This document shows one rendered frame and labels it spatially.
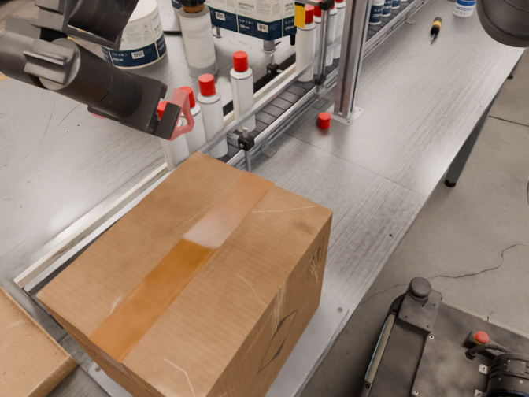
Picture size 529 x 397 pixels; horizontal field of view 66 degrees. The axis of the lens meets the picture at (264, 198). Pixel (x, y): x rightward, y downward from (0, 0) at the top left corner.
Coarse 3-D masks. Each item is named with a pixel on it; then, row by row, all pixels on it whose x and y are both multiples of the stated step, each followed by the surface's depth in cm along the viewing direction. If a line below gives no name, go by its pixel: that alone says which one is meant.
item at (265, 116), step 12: (408, 0) 153; (396, 12) 147; (384, 24) 141; (372, 36) 138; (336, 60) 126; (300, 84) 118; (312, 84) 118; (276, 96) 115; (288, 96) 114; (300, 96) 114; (264, 108) 111; (276, 108) 111; (288, 108) 111; (264, 120) 107; (252, 132) 104; (228, 144) 101; (228, 156) 98; (36, 300) 74; (48, 312) 73
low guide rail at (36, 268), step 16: (272, 80) 114; (256, 96) 109; (160, 176) 92; (128, 192) 87; (112, 208) 84; (96, 224) 82; (64, 240) 79; (80, 240) 81; (48, 256) 76; (32, 272) 75
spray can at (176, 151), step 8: (160, 104) 79; (160, 112) 78; (160, 120) 79; (184, 136) 84; (168, 144) 82; (176, 144) 83; (184, 144) 84; (168, 152) 84; (176, 152) 84; (184, 152) 85; (168, 160) 86; (176, 160) 85; (184, 160) 86; (168, 168) 88
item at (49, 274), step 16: (288, 80) 105; (272, 96) 101; (256, 112) 98; (224, 128) 93; (208, 144) 89; (144, 192) 80; (128, 208) 77; (112, 224) 75; (64, 256) 70; (48, 272) 68; (32, 288) 67
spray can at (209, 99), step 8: (200, 80) 84; (208, 80) 84; (200, 88) 85; (208, 88) 84; (200, 96) 87; (208, 96) 86; (216, 96) 87; (200, 104) 87; (208, 104) 86; (216, 104) 87; (208, 112) 88; (216, 112) 88; (208, 120) 89; (216, 120) 90; (208, 128) 91; (216, 128) 91; (208, 136) 93; (224, 144) 96; (216, 152) 96; (224, 152) 98
